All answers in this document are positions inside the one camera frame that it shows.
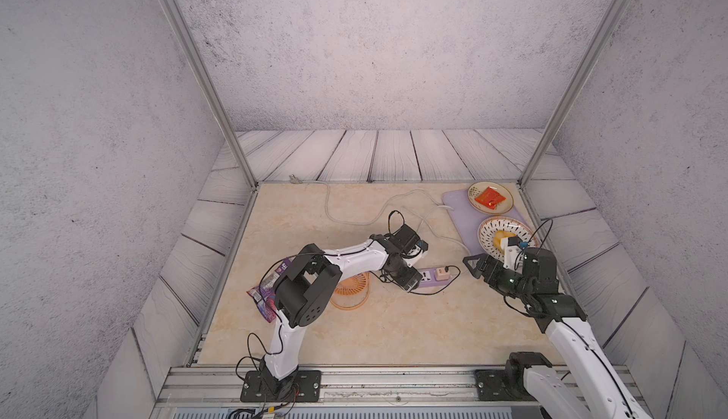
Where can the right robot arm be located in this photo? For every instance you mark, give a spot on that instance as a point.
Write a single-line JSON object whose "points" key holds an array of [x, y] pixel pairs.
{"points": [[531, 277]]}

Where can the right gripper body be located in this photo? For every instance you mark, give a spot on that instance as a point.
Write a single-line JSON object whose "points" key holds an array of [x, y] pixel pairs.
{"points": [[504, 281]]}

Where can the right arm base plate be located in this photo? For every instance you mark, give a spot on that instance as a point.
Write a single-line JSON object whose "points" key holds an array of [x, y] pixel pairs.
{"points": [[495, 385]]}

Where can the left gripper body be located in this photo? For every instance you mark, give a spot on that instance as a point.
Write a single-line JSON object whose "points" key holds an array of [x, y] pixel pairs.
{"points": [[406, 275]]}

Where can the pink USB plug adapter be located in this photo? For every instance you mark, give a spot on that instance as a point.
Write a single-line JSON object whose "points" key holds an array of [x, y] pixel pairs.
{"points": [[442, 274]]}

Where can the purple placemat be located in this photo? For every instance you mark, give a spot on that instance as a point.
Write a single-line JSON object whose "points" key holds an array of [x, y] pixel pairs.
{"points": [[467, 219]]}

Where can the purple power strip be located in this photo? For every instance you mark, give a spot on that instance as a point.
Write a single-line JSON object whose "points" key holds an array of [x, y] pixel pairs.
{"points": [[428, 277]]}

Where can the purple snack packet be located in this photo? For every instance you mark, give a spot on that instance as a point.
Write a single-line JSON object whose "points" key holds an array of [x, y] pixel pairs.
{"points": [[263, 293]]}

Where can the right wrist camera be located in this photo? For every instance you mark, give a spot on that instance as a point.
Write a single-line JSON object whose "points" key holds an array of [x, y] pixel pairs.
{"points": [[513, 248]]}

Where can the beige plate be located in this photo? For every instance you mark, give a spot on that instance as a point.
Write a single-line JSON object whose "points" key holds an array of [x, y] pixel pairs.
{"points": [[476, 188]]}

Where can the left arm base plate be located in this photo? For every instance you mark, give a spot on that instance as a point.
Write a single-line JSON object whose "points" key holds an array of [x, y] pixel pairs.
{"points": [[302, 386]]}

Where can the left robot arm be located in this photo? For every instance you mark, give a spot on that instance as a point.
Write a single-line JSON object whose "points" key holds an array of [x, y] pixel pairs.
{"points": [[305, 288]]}

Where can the white patterned bowl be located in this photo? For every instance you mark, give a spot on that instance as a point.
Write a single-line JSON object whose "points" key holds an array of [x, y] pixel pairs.
{"points": [[488, 228]]}

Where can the aluminium front rail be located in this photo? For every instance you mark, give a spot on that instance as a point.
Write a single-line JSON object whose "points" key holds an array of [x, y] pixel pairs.
{"points": [[346, 392]]}

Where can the red packet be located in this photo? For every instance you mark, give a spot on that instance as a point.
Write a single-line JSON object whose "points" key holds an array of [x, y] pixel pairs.
{"points": [[490, 198]]}

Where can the yellow food in bowl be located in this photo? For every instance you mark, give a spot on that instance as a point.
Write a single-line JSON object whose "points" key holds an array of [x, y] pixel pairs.
{"points": [[500, 239]]}

